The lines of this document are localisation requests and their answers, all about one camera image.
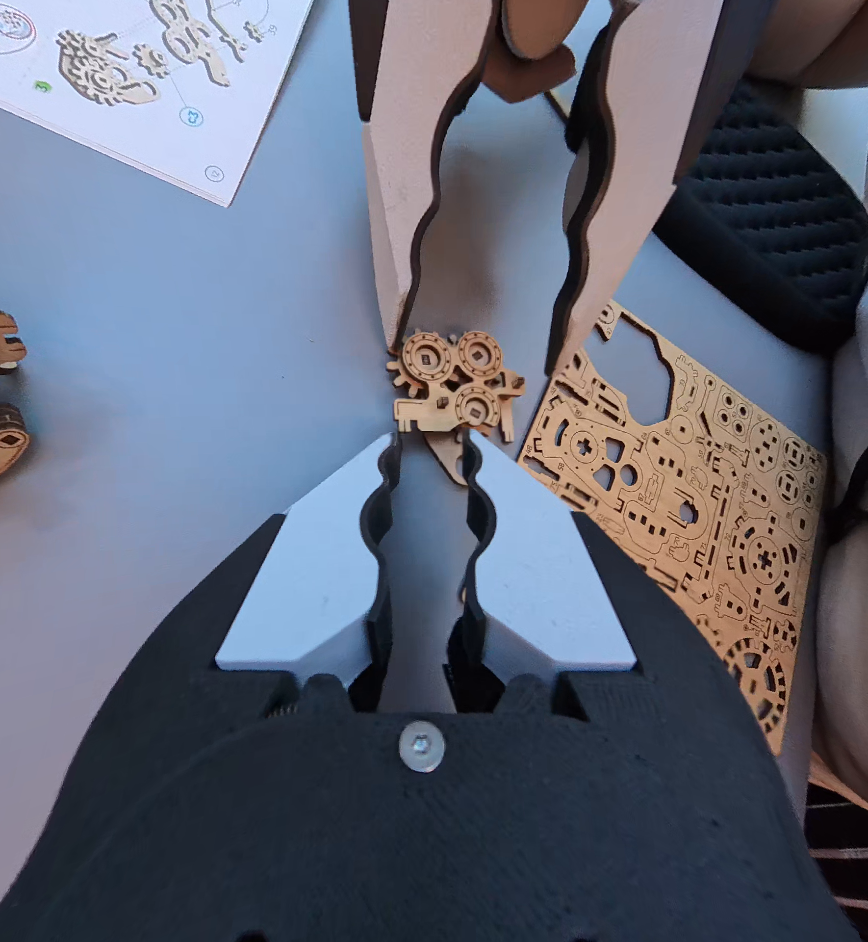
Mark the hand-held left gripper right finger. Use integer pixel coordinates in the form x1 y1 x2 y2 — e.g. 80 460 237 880
445 429 638 713

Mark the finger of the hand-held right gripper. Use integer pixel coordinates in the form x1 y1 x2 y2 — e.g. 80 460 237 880
544 0 725 376
360 0 509 350

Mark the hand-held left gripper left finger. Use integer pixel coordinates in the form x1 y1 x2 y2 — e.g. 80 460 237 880
215 433 403 713

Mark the wooden gear assembly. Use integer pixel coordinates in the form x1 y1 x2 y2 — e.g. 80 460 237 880
387 327 527 488

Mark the wooden three-ring plate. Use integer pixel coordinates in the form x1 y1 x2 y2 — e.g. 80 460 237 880
387 327 527 444

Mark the person's right forearm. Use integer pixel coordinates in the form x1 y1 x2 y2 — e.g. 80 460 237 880
743 0 868 89

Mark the person's right hand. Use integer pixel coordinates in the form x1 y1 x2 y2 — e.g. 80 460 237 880
489 0 589 104

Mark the black padded cushion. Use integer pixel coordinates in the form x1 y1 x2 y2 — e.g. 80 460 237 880
566 70 868 358

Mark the laser-cut wooden parts sheet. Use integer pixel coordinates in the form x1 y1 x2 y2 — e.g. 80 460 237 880
516 300 828 755

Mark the white instruction booklet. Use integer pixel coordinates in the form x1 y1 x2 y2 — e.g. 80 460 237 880
0 0 316 209

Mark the striped dark cloth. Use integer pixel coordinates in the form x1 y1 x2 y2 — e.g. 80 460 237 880
802 780 868 942

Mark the black strap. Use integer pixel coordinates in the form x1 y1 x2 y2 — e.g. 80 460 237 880
825 403 868 547

